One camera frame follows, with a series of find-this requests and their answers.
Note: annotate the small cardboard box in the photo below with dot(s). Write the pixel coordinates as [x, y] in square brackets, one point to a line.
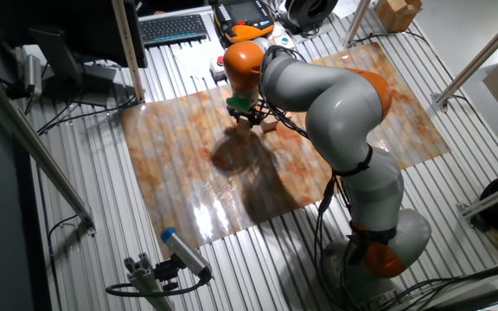
[398, 15]

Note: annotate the black monitor stand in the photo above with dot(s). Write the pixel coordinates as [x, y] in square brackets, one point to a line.
[72, 73]

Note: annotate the small wooden cube block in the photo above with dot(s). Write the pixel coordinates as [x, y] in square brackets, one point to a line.
[244, 128]

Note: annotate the orange and black teach pendant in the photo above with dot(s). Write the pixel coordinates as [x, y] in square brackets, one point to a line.
[242, 21]

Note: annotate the beige upright frame post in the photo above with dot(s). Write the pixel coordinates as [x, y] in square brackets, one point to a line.
[129, 52]

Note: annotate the aluminium upright frame post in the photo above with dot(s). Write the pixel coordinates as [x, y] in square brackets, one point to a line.
[356, 21]

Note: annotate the black round spool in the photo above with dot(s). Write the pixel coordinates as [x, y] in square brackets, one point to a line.
[311, 10]

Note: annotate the small silver cylinder camera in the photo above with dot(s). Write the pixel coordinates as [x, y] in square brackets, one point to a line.
[33, 75]

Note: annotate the marble pattern vinyl mat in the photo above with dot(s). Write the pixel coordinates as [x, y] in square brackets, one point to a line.
[175, 151]

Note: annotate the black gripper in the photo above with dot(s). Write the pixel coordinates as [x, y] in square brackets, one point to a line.
[251, 113]

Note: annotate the white box with green button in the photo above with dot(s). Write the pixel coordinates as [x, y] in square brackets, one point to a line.
[284, 41]

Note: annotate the long aluminium frame profile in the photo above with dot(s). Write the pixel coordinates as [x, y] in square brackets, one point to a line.
[28, 138]
[478, 56]

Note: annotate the green wrist flange adapter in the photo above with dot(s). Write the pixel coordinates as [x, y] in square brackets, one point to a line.
[239, 103]

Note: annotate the black computer monitor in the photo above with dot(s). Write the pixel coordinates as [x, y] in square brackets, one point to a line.
[80, 26]

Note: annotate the grey aluminium camera mount profile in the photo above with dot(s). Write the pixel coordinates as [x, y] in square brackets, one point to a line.
[145, 281]

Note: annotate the short aluminium frame profile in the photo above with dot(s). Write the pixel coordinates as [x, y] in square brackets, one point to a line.
[491, 201]

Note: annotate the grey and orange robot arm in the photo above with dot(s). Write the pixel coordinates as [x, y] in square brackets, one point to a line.
[344, 108]

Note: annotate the silver camera with blue cap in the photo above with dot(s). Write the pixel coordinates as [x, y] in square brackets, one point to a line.
[186, 252]

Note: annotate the red emergency stop button box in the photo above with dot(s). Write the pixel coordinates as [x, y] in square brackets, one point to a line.
[218, 69]

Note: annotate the black computer keyboard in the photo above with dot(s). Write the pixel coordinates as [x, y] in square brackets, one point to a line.
[172, 29]

